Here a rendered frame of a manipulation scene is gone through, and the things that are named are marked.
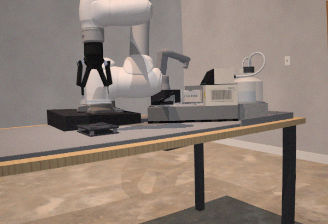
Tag white plastic bottle with black cap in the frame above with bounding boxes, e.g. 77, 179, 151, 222
236, 67, 263, 104

